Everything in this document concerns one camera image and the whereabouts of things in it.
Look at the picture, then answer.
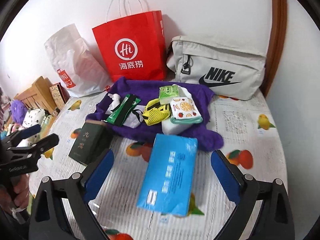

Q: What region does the white sponge block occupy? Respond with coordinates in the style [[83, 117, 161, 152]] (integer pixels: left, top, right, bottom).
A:
[[161, 119, 193, 135]]

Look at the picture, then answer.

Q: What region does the green sachet packet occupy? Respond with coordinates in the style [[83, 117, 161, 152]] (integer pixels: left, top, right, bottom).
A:
[[105, 94, 141, 127]]

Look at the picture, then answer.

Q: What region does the blue tissue pack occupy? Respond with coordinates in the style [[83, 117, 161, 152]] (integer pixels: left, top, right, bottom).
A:
[[137, 134, 198, 217]]

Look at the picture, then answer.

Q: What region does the dark green tea box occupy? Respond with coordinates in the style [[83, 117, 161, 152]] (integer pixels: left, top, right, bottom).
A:
[[68, 120, 113, 166]]

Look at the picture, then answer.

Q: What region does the fruit print small pouch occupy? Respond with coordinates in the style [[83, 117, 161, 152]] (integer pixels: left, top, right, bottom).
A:
[[170, 96, 203, 124]]

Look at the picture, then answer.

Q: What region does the white rubber glove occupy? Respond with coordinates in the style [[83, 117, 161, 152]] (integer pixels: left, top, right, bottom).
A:
[[122, 86, 193, 129]]

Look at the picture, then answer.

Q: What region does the grey Nike bag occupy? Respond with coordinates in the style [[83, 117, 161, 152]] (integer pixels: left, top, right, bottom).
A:
[[167, 36, 266, 100]]

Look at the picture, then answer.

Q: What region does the white spotted plush toy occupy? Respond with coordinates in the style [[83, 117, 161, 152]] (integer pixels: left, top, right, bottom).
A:
[[22, 108, 46, 128]]

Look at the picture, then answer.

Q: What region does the red paper shopping bag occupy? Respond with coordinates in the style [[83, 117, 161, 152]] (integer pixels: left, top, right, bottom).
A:
[[92, 10, 167, 82]]

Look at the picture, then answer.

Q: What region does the wooden door frame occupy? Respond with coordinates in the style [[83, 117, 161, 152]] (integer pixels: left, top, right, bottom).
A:
[[260, 0, 287, 97]]

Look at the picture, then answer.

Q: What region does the white Miniso plastic bag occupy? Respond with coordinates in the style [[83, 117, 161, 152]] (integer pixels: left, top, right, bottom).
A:
[[44, 24, 112, 98]]

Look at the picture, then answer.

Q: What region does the person's left hand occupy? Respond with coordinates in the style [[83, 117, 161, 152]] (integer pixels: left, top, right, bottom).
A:
[[0, 174, 29, 212]]

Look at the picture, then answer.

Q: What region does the white knotted cloth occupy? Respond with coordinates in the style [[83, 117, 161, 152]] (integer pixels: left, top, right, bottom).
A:
[[105, 93, 121, 115]]

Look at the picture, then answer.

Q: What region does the yellow mesh pouch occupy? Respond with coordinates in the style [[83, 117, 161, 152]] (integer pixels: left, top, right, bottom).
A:
[[142, 99, 171, 126]]

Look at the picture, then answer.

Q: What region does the purple towel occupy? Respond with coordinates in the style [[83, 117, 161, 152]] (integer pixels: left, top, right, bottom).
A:
[[85, 76, 225, 152]]

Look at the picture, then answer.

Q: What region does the wooden bed headboard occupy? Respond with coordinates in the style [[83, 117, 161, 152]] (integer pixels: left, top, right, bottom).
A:
[[14, 76, 69, 114]]

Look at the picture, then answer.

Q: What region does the green wet wipes pack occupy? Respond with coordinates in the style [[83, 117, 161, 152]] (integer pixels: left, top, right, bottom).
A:
[[158, 84, 180, 105]]

